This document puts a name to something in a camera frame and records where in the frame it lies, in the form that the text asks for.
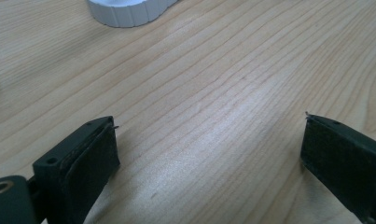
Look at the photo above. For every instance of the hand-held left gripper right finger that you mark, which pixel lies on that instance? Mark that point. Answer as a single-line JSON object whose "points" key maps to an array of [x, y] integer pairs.
{"points": [[347, 158]]}

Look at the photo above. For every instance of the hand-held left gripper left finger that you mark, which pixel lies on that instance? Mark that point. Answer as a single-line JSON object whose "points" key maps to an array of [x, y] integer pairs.
{"points": [[83, 168]]}

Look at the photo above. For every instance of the white ribbed round container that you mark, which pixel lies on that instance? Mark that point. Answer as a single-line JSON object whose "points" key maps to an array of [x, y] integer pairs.
{"points": [[129, 12]]}

